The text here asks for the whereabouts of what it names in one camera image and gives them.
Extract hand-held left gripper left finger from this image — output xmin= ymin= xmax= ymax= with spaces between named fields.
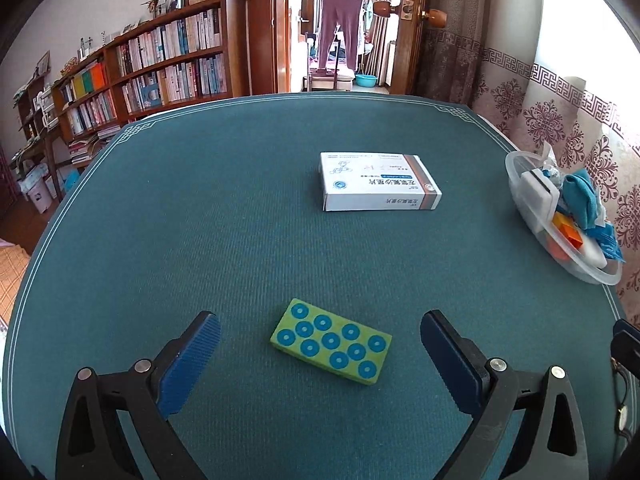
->
xmin=56 ymin=310 xmax=222 ymax=480

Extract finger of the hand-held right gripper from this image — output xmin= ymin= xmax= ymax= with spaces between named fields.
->
xmin=611 ymin=318 xmax=640 ymax=438

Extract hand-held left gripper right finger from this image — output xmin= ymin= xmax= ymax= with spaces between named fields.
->
xmin=420 ymin=309 xmax=591 ymax=480

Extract blue cracker packet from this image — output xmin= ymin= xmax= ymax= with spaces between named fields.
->
xmin=595 ymin=224 xmax=627 ymax=266

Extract orange toy brick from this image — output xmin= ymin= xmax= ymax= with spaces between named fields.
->
xmin=547 ymin=212 xmax=587 ymax=261

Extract green block with blue dots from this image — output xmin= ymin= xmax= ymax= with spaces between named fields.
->
xmin=270 ymin=298 xmax=392 ymax=387

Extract clear plastic bowl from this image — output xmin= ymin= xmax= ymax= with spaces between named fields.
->
xmin=504 ymin=149 xmax=625 ymax=287

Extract white medicine box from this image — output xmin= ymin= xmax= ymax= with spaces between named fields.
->
xmin=319 ymin=151 xmax=443 ymax=212

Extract bed with orange mat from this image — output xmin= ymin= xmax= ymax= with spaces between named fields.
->
xmin=0 ymin=240 xmax=32 ymax=332

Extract pink trash bin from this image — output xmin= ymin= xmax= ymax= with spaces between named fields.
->
xmin=22 ymin=167 xmax=54 ymax=214

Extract stack of books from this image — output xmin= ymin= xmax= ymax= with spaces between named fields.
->
xmin=67 ymin=125 xmax=122 ymax=169

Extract patterned curtain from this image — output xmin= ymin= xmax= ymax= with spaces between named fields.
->
xmin=415 ymin=0 xmax=640 ymax=341

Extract small wooden shelf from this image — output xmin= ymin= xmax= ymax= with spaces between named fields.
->
xmin=12 ymin=67 xmax=64 ymax=201

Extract large wooden bookshelf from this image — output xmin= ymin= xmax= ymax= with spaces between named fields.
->
xmin=51 ymin=0 xmax=247 ymax=142

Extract wooden door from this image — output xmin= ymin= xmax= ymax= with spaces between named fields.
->
xmin=390 ymin=0 xmax=431 ymax=97

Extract wooden chair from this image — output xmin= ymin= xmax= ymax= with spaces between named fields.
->
xmin=304 ymin=32 xmax=352 ymax=92

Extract hanging purple pants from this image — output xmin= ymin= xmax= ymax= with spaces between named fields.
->
xmin=320 ymin=0 xmax=369 ymax=74

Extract wooden door frame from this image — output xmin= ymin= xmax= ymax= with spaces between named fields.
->
xmin=248 ymin=0 xmax=307 ymax=95

